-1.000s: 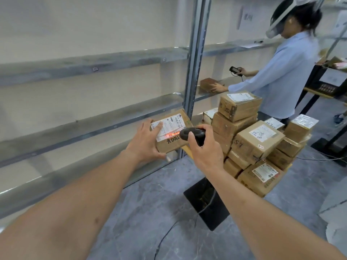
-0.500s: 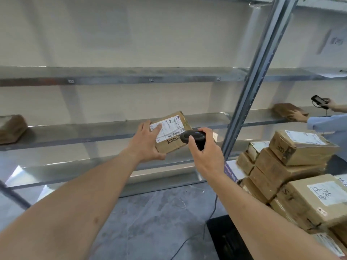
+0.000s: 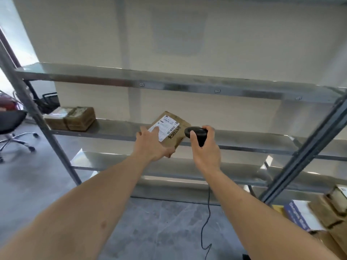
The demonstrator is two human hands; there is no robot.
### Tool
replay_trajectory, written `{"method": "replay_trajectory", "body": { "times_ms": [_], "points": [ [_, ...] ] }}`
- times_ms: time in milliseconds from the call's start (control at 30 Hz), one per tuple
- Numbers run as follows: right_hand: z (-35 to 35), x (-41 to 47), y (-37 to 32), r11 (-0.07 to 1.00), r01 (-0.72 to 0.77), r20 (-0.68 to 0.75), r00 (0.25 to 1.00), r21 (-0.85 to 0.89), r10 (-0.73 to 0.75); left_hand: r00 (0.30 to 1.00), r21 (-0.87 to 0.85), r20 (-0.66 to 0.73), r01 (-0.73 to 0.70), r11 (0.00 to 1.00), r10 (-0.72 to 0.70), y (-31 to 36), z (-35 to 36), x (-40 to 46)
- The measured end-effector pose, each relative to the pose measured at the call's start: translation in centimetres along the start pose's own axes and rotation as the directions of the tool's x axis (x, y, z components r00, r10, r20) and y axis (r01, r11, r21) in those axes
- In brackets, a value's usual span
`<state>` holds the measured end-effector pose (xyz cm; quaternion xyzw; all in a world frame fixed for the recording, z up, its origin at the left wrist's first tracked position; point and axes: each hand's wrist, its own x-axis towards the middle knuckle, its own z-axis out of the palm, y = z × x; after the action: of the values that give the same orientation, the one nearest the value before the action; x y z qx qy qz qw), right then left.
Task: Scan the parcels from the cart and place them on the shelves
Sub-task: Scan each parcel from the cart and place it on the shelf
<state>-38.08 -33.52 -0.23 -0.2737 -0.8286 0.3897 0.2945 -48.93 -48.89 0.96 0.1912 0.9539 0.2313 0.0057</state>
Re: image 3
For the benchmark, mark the person's left hand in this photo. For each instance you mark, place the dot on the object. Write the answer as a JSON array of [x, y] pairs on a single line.
[[147, 147]]

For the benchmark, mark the person's right hand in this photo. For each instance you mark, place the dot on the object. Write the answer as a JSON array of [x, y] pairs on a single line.
[[205, 155]]

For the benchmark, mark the person's right thumb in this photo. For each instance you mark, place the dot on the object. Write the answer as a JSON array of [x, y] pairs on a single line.
[[194, 142]]

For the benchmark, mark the person's left thumb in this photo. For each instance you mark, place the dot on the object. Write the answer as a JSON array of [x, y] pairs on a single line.
[[141, 132]]

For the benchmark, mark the black barcode scanner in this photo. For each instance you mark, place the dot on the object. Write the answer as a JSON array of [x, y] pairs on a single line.
[[197, 134]]

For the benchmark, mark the brown cardboard parcel white label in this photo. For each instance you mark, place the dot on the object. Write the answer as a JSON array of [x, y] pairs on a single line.
[[173, 131]]

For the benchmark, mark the person's left forearm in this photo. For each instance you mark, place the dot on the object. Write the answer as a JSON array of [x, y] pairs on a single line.
[[73, 213]]

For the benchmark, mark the person's right forearm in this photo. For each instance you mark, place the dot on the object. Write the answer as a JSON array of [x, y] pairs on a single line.
[[260, 222]]

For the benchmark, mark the grey metal shelving rack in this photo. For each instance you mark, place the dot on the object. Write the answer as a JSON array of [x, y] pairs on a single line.
[[173, 110]]

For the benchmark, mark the brown taped cardboard parcel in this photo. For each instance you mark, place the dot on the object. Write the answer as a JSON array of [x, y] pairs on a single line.
[[55, 117], [80, 118]]

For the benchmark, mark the blue and white box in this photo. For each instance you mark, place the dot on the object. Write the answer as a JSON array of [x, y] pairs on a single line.
[[302, 213]]

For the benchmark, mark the black office chair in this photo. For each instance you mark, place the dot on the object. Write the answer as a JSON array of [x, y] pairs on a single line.
[[12, 127]]

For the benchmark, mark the dark red object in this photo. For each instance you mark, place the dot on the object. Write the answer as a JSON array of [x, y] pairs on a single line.
[[6, 103]]

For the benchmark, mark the brown parcel with label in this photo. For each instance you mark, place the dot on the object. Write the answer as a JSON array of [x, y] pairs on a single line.
[[332, 207]]

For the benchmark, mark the brown cardboard box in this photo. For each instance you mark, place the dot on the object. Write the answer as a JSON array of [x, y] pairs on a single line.
[[332, 242]]

